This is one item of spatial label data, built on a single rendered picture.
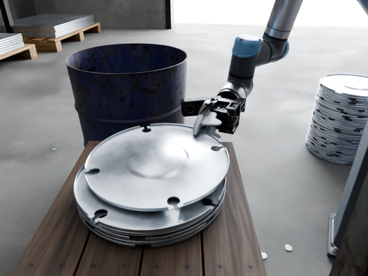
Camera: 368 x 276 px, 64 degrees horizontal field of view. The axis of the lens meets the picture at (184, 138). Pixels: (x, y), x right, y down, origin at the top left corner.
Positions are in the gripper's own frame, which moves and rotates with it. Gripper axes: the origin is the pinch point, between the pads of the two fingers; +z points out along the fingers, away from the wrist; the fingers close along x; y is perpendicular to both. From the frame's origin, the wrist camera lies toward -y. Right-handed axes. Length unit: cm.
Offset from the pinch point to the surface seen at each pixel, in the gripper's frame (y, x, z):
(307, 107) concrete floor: 22, 48, -128
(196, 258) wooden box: 12.3, 4.4, 27.6
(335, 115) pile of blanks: 34, 23, -71
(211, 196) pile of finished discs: 10.7, 1.3, 16.8
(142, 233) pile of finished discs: 3.8, 0.9, 29.2
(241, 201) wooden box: 15.1, 5.2, 12.0
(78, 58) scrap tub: -58, -4, -28
